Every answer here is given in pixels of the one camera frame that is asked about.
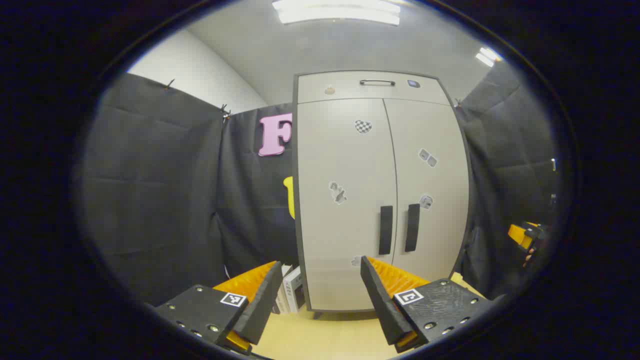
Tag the grey double-door shoe cabinet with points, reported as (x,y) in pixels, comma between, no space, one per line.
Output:
(340,89)

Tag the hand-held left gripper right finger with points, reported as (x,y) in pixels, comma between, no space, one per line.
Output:
(382,305)

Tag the long ceiling light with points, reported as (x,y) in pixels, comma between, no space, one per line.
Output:
(340,12)

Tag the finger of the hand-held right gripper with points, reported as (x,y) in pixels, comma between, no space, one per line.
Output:
(520,235)

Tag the white cardboard box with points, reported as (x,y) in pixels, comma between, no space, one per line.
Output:
(294,292)

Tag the grey cabinet door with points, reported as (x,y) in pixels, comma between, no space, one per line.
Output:
(425,125)
(340,160)

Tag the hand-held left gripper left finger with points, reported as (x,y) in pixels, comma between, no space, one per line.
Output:
(262,305)

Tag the black backdrop cloth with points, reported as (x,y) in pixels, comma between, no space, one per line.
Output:
(160,190)

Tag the small ceiling light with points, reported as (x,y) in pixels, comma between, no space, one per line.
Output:
(487,56)

